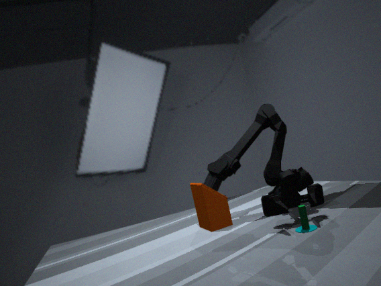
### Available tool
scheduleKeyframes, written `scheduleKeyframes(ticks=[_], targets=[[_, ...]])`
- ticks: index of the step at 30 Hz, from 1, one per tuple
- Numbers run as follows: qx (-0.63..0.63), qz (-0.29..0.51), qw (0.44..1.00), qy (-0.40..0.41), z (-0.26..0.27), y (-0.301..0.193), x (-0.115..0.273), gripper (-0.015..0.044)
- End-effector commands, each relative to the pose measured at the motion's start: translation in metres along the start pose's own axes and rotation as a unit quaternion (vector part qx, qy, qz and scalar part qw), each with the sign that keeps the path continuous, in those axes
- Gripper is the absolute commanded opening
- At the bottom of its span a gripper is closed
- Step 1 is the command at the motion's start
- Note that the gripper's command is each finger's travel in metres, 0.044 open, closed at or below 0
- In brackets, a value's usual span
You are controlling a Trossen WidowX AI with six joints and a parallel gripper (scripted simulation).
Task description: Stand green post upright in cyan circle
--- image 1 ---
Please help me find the cyan circle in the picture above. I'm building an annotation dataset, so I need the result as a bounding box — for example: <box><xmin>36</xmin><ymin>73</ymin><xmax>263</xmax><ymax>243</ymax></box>
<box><xmin>295</xmin><ymin>225</ymin><xmax>317</xmax><ymax>233</ymax></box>

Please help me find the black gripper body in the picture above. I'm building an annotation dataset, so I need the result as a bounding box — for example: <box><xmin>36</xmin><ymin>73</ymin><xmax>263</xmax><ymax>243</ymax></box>
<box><xmin>261</xmin><ymin>183</ymin><xmax>325</xmax><ymax>217</ymax></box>

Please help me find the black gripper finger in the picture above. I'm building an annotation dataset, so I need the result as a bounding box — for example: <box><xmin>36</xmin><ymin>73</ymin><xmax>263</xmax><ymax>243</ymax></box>
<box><xmin>308</xmin><ymin>187</ymin><xmax>320</xmax><ymax>207</ymax></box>
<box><xmin>268</xmin><ymin>195</ymin><xmax>289</xmax><ymax>216</ymax></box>

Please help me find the green rectangular bar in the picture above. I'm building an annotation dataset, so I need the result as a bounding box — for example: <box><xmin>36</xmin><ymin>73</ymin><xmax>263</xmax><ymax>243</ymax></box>
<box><xmin>298</xmin><ymin>205</ymin><xmax>310</xmax><ymax>230</ymax></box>

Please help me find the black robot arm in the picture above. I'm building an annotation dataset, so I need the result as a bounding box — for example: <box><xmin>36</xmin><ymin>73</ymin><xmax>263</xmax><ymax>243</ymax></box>
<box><xmin>204</xmin><ymin>103</ymin><xmax>314</xmax><ymax>196</ymax></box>

